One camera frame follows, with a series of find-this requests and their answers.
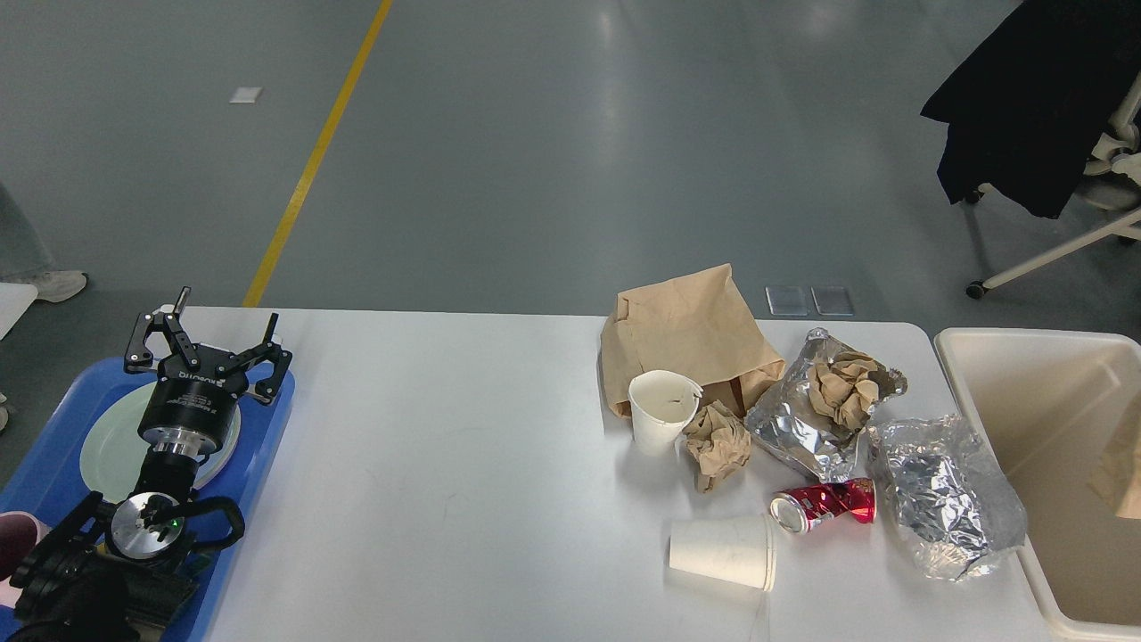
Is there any black jacket on chair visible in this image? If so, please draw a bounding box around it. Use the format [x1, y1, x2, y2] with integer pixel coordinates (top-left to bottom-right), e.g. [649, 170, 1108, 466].
[921, 1, 1140, 219]

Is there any floor outlet plate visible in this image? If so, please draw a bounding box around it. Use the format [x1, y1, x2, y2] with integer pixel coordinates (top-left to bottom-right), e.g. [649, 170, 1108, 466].
[764, 285, 809, 317]
[810, 285, 856, 317]

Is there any floor outlet plate right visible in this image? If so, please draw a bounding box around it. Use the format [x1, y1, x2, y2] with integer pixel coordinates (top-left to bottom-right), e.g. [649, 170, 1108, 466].
[810, 285, 856, 317]

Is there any lying white paper cup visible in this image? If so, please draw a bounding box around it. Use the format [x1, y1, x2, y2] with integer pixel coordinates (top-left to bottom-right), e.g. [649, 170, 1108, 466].
[669, 515, 776, 592]

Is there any crumpled large brown paper bag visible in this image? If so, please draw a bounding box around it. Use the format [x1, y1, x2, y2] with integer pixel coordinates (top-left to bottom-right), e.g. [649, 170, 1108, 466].
[600, 265, 785, 417]

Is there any crushed red soda can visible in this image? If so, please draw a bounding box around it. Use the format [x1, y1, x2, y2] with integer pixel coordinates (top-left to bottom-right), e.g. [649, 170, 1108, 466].
[768, 478, 876, 535]

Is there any brown paper in foil bag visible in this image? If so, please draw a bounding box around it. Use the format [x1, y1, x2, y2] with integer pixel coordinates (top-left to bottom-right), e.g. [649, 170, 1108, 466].
[807, 352, 896, 434]

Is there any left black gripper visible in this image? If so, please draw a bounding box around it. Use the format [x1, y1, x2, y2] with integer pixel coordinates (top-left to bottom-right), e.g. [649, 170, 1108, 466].
[123, 286, 294, 457]

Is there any person's white shoe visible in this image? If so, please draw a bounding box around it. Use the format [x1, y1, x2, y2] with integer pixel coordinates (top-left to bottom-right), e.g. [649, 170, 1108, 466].
[21, 271, 88, 304]

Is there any upright white paper cup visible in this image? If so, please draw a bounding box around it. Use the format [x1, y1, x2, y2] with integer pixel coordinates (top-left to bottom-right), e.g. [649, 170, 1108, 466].
[628, 369, 702, 456]

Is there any pink ribbed mug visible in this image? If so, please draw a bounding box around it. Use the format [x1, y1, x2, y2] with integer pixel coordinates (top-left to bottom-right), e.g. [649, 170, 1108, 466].
[1, 511, 52, 610]

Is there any mint green plate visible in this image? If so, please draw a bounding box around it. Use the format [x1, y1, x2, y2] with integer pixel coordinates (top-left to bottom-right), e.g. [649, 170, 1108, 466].
[78, 379, 242, 504]

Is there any beige plastic bin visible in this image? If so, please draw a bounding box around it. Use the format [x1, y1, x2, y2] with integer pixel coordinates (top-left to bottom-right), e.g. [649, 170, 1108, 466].
[936, 328, 1140, 641]

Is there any person's grey trouser leg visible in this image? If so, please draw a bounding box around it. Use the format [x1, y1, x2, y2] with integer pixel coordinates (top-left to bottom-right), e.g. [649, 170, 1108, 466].
[1, 184, 54, 282]

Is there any blue plastic tray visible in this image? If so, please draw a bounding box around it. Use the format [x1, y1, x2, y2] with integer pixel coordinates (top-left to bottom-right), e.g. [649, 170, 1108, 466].
[1, 358, 296, 641]

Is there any silver foil bag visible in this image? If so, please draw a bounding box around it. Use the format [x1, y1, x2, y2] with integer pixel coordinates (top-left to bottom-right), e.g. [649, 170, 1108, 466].
[745, 326, 907, 482]

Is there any crumpled brown paper ball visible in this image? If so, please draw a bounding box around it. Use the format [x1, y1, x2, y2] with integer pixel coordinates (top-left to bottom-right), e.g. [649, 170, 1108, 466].
[682, 399, 752, 493]

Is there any white office chair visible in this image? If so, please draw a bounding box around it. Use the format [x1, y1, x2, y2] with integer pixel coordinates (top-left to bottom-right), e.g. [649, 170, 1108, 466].
[965, 78, 1140, 300]

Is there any floor outlet plate left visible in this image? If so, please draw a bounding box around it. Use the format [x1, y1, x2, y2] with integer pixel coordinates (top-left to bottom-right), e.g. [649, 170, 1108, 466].
[764, 285, 809, 317]

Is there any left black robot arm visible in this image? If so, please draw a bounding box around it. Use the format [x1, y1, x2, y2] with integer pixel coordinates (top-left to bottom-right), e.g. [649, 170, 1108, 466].
[11, 289, 292, 641]

